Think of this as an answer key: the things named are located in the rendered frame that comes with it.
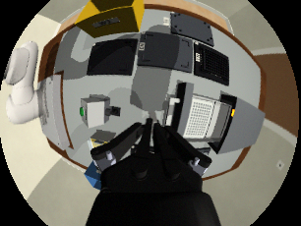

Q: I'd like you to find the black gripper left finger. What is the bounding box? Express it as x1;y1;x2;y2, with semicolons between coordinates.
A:
90;112;153;178

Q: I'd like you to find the blue open-top bin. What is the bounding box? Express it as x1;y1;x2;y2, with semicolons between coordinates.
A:
84;161;101;190

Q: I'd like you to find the grey bench mat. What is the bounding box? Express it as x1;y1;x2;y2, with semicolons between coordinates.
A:
53;9;261;178

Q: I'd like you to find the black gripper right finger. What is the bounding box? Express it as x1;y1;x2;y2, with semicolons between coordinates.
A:
151;112;212;180

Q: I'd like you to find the yellow open-top bin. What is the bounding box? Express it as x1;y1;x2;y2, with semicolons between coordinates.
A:
75;0;145;38

